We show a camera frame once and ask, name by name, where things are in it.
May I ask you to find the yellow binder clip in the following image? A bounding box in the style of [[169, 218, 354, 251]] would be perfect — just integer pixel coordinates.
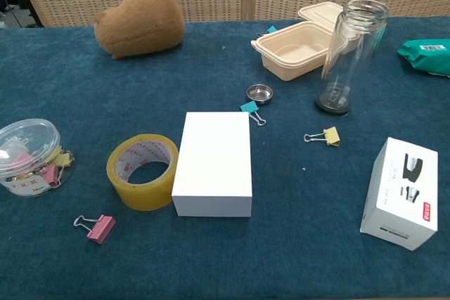
[[304, 126, 341, 148], [52, 150, 75, 168]]

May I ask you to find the yellow packing tape roll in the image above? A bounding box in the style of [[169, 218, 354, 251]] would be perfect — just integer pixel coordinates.
[[106, 133, 180, 211]]

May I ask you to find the pink binder clip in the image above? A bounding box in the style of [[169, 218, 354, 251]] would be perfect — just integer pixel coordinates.
[[34, 164, 63, 188], [73, 214, 117, 244]]

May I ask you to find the white stapler box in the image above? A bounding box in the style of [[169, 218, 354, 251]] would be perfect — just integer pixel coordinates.
[[359, 136, 439, 252]]

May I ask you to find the beige hinged lunch container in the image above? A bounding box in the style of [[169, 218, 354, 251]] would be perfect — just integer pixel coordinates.
[[250, 1, 359, 81]]

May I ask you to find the green wet wipes pack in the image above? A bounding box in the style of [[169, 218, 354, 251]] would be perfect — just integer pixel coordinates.
[[397, 39, 450, 78]]

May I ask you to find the clear glass bottle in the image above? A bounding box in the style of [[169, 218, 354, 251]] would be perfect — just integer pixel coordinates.
[[314, 0, 390, 117]]

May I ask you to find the clear plastic clip jar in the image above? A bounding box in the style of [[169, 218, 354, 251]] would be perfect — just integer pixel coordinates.
[[0, 118, 75, 197]]

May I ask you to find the blue table cloth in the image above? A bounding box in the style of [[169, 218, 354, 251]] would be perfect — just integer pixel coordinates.
[[0, 15, 450, 300]]

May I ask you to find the plain white box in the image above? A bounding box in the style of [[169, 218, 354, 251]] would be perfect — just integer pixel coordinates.
[[171, 111, 254, 218]]

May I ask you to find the brown plush toy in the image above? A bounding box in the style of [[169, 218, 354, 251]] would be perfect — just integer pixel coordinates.
[[94, 0, 186, 60]]

